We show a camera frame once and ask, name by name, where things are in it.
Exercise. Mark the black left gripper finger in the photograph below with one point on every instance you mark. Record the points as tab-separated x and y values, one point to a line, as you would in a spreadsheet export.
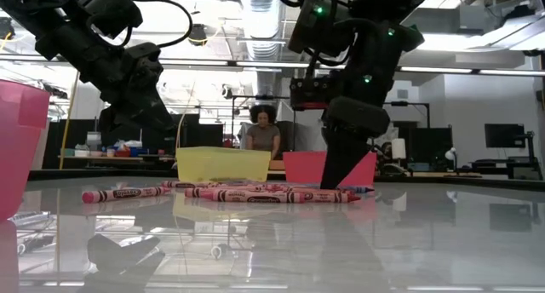
155	112
142	126

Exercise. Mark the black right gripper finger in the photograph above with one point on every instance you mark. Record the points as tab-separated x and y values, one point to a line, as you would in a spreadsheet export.
340	156

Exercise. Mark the red plastic bin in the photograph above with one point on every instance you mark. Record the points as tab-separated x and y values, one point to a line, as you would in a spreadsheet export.
302	167

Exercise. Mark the yellow plastic bin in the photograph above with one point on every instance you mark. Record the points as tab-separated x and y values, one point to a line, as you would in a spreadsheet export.
221	165

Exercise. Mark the pink plastic bin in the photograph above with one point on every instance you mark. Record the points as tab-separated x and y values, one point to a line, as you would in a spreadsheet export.
21	148

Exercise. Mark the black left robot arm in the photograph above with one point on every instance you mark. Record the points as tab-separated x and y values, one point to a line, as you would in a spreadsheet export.
55	33

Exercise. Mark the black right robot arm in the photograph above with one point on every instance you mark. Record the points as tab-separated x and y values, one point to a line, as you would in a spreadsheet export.
323	29

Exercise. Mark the small blue box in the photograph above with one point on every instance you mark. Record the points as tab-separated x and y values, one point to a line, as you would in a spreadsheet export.
136	151

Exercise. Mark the small red box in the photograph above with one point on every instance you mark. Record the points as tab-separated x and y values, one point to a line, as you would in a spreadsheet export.
122	153

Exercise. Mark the blue crayon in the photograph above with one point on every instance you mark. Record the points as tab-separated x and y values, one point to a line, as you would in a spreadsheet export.
364	190

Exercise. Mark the clear plastic jar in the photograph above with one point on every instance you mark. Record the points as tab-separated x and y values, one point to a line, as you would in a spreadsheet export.
93	141

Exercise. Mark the black partition panel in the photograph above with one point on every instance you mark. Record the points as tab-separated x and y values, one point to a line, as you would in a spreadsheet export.
204	135
76	135

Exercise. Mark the wooden workbench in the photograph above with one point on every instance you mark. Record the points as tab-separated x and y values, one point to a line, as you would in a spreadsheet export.
98	158

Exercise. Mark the white paper towel roll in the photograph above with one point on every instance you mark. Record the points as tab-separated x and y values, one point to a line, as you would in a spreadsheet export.
398	148

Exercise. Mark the long ceiling light strip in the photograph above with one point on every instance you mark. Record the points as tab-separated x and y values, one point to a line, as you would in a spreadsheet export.
447	70

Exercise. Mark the person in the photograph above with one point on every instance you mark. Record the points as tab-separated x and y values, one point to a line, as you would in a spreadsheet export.
263	135

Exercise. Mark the white desk lamp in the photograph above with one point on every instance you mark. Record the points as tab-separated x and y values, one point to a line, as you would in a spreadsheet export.
450	153

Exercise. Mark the black desk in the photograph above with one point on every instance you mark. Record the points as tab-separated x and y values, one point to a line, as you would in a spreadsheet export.
489	162

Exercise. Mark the black computer monitor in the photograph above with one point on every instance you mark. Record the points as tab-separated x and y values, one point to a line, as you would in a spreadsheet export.
504	135

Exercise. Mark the black monitor stand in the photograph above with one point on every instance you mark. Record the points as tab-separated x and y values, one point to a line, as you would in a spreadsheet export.
530	146

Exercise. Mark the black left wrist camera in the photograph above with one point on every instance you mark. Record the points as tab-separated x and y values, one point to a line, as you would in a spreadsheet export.
111	119

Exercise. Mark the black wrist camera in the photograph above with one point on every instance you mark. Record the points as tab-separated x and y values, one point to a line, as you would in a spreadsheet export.
313	93
111	119

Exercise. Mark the black metal frame rig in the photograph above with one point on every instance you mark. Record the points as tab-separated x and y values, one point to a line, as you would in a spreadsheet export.
409	103
255	97

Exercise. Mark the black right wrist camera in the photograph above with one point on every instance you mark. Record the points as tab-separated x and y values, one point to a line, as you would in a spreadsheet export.
313	93

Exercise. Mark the black aluminium table frame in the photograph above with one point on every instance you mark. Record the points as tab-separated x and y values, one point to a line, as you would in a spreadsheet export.
106	174

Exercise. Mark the black ceiling dome camera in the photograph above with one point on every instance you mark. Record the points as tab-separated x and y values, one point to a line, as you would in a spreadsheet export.
197	34

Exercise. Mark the silver ventilation duct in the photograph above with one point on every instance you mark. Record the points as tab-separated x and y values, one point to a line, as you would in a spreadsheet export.
260	29

